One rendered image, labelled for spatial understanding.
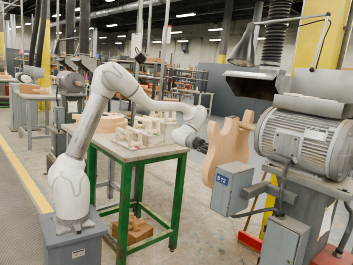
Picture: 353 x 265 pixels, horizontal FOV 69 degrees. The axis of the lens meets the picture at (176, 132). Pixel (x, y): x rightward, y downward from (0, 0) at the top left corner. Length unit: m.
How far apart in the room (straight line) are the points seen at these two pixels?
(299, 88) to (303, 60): 0.90
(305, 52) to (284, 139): 1.19
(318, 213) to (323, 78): 0.58
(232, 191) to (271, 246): 0.30
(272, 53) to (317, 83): 0.26
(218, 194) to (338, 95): 0.66
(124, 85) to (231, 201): 0.74
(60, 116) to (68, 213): 2.22
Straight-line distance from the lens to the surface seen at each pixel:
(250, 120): 1.44
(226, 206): 1.12
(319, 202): 1.20
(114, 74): 1.30
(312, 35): 2.26
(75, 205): 1.34
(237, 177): 1.09
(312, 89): 1.34
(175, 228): 2.27
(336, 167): 1.14
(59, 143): 3.48
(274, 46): 1.41
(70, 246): 1.39
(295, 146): 1.14
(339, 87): 1.31
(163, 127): 1.98
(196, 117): 1.59
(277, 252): 1.25
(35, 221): 2.86
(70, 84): 3.37
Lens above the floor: 1.48
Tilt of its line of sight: 13 degrees down
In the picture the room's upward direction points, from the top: 6 degrees clockwise
